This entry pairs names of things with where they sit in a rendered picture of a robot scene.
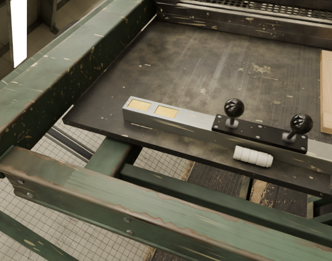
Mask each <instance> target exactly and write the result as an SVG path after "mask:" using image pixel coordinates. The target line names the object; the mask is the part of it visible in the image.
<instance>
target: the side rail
mask: <svg viewBox="0 0 332 261"><path fill-rule="evenodd" d="M0 172H2V173H4V175H5V176H6V178H7V179H8V181H9V182H10V183H11V185H12V186H13V188H14V190H13V192H14V194H15V195H16V196H18V197H20V198H23V199H26V200H28V201H31V202H34V203H36V204H39V205H41V206H44V207H47V208H49V209H52V210H55V211H57V212H60V213H62V214H65V215H68V216H70V217H73V218H75V219H78V220H81V221H83V222H86V223H89V224H92V225H94V226H97V227H100V228H102V229H105V230H108V231H110V232H113V233H115V234H118V235H120V236H123V237H126V238H128V239H131V240H134V241H136V242H139V243H142V244H144V245H147V246H149V247H152V248H155V249H158V250H160V251H163V252H166V253H168V254H171V255H174V256H176V257H179V258H181V259H184V260H187V261H332V248H329V247H327V246H323V245H320V244H317V243H314V242H311V241H308V240H305V239H302V238H299V237H295V236H292V235H289V234H286V233H283V232H280V231H277V230H274V229H271V228H268V227H265V226H262V225H259V224H256V223H253V222H249V221H246V220H243V219H240V218H237V217H234V216H231V215H228V214H225V213H222V212H219V211H216V210H213V209H210V208H206V207H203V206H200V205H197V204H194V203H191V202H188V201H185V200H182V199H179V198H176V197H173V196H170V195H166V194H163V193H160V192H157V191H154V190H151V189H148V188H145V187H142V186H139V185H136V184H133V183H129V182H126V181H123V180H120V179H117V178H114V177H111V176H107V175H104V174H102V173H99V172H96V171H93V170H89V169H86V168H83V167H80V166H77V165H74V164H71V163H68V162H64V161H61V160H59V159H56V158H53V157H49V156H46V155H43V154H40V153H37V152H34V151H31V150H28V149H25V148H22V147H18V146H15V147H14V149H13V150H12V151H10V153H9V154H8V155H7V156H6V157H5V158H4V159H3V160H2V161H1V162H0Z"/></svg>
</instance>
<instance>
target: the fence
mask: <svg viewBox="0 0 332 261"><path fill-rule="evenodd" d="M133 99H134V100H138V101H141V102H145V103H149V104H151V105H150V107H149V108H148V110H147V111H143V110H139V109H135V108H131V107H128V106H129V104H130V103H131V101H132V100H133ZM159 106H162V107H166V108H170V109H174V110H178V112H177V114H176V116H175V118H170V117H166V116H163V115H159V114H155V112H156V110H157V108H158V107H159ZM122 110H123V117H124V120H126V121H130V122H133V123H138V124H141V125H145V126H149V127H153V128H157V129H160V130H163V131H167V132H171V133H175V134H179V135H182V136H186V137H190V138H194V139H197V140H201V141H205V142H209V143H213V144H217V145H220V146H223V147H227V148H231V149H235V147H236V146H240V147H243V148H248V149H250V150H251V149H252V150H256V151H258V152H259V151H260V152H264V153H267V154H268V155H271V156H272V157H273V160H276V161H280V162H284V163H287V164H291V165H295V166H299V167H302V168H307V169H310V170H314V171H318V172H322V173H325V174H328V175H330V174H331V173H332V144H327V143H323V142H319V141H315V140H311V139H308V151H307V153H306V154H301V153H297V152H293V151H289V150H285V149H282V148H278V147H273V146H269V145H266V144H262V143H258V142H255V141H251V140H247V139H242V138H238V137H234V136H230V135H227V134H223V133H219V132H215V131H212V125H213V122H214V119H215V116H212V115H207V114H203V113H199V112H195V111H191V110H187V109H182V108H178V107H174V106H170V105H165V104H161V103H157V102H154V101H150V100H145V99H141V98H137V97H133V96H131V97H130V98H129V99H128V100H127V102H126V103H125V105H124V106H123V107H122Z"/></svg>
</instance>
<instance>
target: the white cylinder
mask: <svg viewBox="0 0 332 261"><path fill-rule="evenodd" d="M233 158H234V159H236V160H241V161H244V162H248V163H251V164H256V165H259V166H262V167H270V166H271V164H272V161H273V157H272V156H271V155H268V154H267V153H264V152H260V151H259V152H258V151H256V150H252V149H251V150H250V149H248V148H243V147H240V146H236V147H235V151H234V154H233Z"/></svg>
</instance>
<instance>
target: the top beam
mask: <svg viewBox="0 0 332 261"><path fill-rule="evenodd" d="M156 2H157V0H114V1H113V2H111V3H110V4H109V5H107V6H106V7H105V8H104V9H102V10H101V11H100V12H99V13H97V14H96V15H95V16H94V17H92V18H91V19H90V20H88V21H87V22H86V23H85V24H83V25H82V26H81V27H80V28H78V29H77V30H76V31H75V32H73V33H72V34H71V35H70V36H68V37H67V38H66V39H65V40H63V41H62V42H61V43H59V44H58V45H57V46H56V47H55V48H53V49H52V50H51V51H49V52H48V53H47V54H46V55H44V56H43V57H42V58H41V59H39V60H38V61H37V62H36V63H34V64H33V65H32V66H31V67H29V68H28V69H27V70H26V71H24V72H23V73H21V74H20V75H19V76H18V77H16V78H15V79H14V80H13V81H11V82H10V83H9V84H8V85H6V86H5V87H4V88H3V89H1V90H0V157H1V156H2V155H3V154H4V153H5V152H6V151H7V150H8V149H9V148H10V147H11V146H12V145H14V146H19V147H22V148H25V149H28V150H31V149H32V148H33V147H34V146H35V145H36V144H37V142H38V141H39V140H40V139H41V138H42V137H43V136H44V135H45V134H46V133H47V132H48V131H49V129H50V128H51V127H52V126H53V125H54V124H55V123H56V122H57V121H58V120H59V119H60V118H61V117H62V115H63V114H64V113H65V112H66V111H67V110H68V109H69V108H70V107H71V106H72V105H73V104H74V103H75V101H76V100H77V99H78V98H79V97H80V96H81V95H82V94H83V93H84V92H85V91H86V90H87V88H88V87H89V86H90V85H91V84H92V83H93V82H94V81H95V80H96V79H97V78H98V77H99V76H100V74H101V73H102V72H103V71H104V70H105V69H106V68H107V67H108V66H109V65H110V64H111V63H112V62H113V60H114V59H115V58H116V57H117V56H118V55H119V54H120V53H121V52H122V51H123V50H124V49H125V47H126V46H127V45H128V44H129V43H130V42H131V41H132V40H133V39H134V38H135V37H136V35H137V34H138V33H139V32H140V31H141V30H142V29H143V28H144V27H145V25H146V24H147V23H148V22H149V21H150V20H151V19H152V18H153V17H154V16H155V15H156V12H157V9H156ZM5 177H6V176H5V175H4V173H2V172H0V179H4V178H5Z"/></svg>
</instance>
